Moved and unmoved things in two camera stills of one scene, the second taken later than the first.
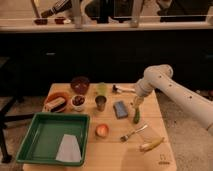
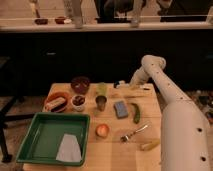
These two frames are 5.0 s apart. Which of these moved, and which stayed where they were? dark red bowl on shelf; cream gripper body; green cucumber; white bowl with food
Moved: cream gripper body
Stayed: green cucumber; dark red bowl on shelf; white bowl with food
